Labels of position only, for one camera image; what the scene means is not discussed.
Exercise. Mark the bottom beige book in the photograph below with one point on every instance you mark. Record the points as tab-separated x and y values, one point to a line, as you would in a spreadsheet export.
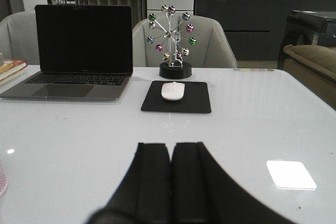
12	76

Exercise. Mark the dark grey counter cabinet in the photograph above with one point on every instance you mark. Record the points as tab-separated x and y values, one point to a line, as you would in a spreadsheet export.
255	28

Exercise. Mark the ferris wheel desk ornament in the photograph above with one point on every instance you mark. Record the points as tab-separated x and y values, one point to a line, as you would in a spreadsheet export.
167	41

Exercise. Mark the orange cover book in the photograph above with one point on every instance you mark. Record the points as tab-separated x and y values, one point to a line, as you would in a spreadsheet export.
11	66

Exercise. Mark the grey armchair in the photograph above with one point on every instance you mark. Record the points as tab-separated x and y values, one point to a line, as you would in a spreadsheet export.
212	49
19	37

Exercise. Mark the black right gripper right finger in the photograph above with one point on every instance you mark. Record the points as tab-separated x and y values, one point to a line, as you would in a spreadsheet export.
203	192

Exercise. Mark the pink mesh pen holder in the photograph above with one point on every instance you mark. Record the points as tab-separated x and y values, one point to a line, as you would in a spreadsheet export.
3	180

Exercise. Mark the black box appliance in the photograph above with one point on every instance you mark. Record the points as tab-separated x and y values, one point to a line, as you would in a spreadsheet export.
307	28

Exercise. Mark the right grey armchair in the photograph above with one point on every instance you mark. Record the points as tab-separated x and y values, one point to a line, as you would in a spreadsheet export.
212	49

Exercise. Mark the grey laptop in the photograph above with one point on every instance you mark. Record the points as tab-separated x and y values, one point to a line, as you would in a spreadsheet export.
85	53

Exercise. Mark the white computer mouse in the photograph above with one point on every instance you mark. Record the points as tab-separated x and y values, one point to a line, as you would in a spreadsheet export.
172	91

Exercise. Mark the left grey armchair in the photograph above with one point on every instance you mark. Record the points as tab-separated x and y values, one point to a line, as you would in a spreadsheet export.
19	37

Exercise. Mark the black mouse pad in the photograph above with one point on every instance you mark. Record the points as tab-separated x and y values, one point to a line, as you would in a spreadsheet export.
195	99

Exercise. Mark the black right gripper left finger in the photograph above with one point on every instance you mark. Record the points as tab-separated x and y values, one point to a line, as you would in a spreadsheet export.
143	196

